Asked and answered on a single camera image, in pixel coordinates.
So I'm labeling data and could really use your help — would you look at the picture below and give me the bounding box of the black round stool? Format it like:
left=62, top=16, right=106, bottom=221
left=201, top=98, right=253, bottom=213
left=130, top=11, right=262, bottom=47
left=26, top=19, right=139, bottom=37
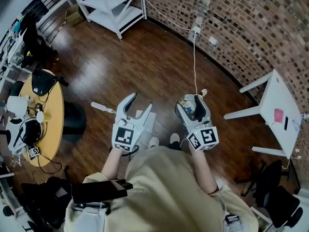
left=62, top=101, right=87, bottom=144

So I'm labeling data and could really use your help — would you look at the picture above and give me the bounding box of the black and white helmet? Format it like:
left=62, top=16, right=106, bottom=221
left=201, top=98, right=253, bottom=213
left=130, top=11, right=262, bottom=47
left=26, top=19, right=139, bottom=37
left=5, top=118, right=44, bottom=155

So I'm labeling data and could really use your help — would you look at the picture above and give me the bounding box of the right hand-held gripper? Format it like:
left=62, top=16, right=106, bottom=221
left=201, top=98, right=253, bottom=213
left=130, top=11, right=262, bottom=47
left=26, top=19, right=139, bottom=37
left=175, top=96, right=219, bottom=152

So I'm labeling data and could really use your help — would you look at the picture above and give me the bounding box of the person's white shoe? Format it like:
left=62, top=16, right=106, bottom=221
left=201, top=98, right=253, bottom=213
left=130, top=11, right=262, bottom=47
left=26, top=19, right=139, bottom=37
left=148, top=136, right=160, bottom=149
left=169, top=133, right=181, bottom=150

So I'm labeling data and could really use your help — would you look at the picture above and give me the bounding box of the person's left forearm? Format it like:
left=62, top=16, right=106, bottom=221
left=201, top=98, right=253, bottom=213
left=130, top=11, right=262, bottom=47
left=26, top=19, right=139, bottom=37
left=101, top=148, right=131, bottom=181

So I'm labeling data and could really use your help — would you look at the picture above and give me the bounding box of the round yellow wooden table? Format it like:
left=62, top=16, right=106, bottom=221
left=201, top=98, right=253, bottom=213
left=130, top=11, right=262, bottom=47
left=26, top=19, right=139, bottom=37
left=18, top=69, right=65, bottom=168

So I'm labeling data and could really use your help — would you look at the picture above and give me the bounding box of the black chest-mounted box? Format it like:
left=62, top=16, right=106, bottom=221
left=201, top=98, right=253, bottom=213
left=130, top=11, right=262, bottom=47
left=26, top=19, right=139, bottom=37
left=71, top=180, right=134, bottom=204

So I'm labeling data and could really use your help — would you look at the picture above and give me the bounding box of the black backpack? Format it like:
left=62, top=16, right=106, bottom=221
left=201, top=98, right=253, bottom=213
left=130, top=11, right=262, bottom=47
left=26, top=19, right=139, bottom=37
left=20, top=176, right=73, bottom=230

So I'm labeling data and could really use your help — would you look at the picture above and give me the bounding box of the black chair with dark clothes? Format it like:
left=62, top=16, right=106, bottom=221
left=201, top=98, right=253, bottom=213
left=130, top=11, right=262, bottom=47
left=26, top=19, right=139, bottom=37
left=21, top=14, right=59, bottom=69

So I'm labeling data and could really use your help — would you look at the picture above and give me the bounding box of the red card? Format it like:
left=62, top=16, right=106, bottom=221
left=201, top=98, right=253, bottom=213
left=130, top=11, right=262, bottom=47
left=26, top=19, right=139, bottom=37
left=274, top=108, right=284, bottom=124

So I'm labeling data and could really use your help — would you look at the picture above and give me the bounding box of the yellow cup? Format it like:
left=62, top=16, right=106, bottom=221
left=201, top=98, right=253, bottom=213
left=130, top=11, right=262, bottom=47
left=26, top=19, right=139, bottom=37
left=36, top=111, right=53, bottom=123

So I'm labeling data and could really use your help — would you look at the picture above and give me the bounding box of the white rectangular table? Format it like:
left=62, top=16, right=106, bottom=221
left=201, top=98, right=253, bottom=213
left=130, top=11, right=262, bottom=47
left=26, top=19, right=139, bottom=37
left=223, top=69, right=303, bottom=159

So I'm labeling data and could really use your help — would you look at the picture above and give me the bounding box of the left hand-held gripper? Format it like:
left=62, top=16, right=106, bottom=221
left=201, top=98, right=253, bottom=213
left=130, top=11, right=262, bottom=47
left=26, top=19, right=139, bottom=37
left=111, top=92, right=153, bottom=152

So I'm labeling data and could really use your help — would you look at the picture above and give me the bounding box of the person's beige shirt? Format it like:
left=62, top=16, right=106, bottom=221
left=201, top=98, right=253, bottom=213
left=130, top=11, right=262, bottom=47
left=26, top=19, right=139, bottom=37
left=64, top=145, right=259, bottom=232

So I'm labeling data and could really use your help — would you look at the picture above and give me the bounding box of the person's right forearm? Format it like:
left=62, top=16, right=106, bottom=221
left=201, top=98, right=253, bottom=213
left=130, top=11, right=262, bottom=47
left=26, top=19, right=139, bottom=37
left=192, top=150, right=218, bottom=195

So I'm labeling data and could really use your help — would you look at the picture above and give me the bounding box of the clear plastic bottle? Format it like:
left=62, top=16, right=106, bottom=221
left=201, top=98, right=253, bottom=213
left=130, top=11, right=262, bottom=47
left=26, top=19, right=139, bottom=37
left=291, top=113, right=309, bottom=131

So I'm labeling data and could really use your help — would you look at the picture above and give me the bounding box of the person's left white shoe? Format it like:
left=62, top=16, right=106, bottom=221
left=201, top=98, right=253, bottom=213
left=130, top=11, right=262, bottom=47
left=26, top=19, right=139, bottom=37
left=148, top=136, right=160, bottom=149

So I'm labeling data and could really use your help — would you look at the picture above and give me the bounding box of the black office chair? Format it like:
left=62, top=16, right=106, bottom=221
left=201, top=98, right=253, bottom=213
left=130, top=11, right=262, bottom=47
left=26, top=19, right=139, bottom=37
left=241, top=159, right=304, bottom=229

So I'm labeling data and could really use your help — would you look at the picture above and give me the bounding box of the black bag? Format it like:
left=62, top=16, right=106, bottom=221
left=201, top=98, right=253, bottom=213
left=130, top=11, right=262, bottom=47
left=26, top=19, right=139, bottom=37
left=31, top=69, right=70, bottom=96

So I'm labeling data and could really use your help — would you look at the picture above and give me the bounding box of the small black white patterned block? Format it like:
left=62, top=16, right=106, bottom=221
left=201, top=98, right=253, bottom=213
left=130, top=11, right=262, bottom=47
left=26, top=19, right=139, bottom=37
left=28, top=147, right=41, bottom=160

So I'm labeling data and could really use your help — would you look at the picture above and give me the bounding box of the cardboard box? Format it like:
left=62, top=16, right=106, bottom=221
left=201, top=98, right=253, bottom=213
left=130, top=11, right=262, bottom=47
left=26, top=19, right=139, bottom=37
left=65, top=5, right=85, bottom=27

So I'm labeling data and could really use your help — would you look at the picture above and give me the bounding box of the black cable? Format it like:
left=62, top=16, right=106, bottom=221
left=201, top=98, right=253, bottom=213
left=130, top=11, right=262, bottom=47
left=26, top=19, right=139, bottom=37
left=35, top=153, right=64, bottom=174

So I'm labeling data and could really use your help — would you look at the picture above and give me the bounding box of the white cable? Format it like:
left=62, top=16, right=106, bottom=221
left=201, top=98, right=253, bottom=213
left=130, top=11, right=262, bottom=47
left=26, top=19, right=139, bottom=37
left=142, top=0, right=204, bottom=97

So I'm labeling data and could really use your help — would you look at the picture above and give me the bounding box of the person's right white shoe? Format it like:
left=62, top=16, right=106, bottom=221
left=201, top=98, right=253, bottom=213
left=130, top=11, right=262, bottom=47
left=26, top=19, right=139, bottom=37
left=169, top=133, right=181, bottom=150

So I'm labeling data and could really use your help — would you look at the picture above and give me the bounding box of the black metal railing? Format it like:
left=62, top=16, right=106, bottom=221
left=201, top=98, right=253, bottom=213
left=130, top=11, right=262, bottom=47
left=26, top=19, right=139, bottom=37
left=24, top=0, right=66, bottom=35

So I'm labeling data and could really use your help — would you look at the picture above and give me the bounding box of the white shelf unit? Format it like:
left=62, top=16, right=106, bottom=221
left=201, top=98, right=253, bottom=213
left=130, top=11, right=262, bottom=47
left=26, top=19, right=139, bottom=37
left=61, top=0, right=148, bottom=40

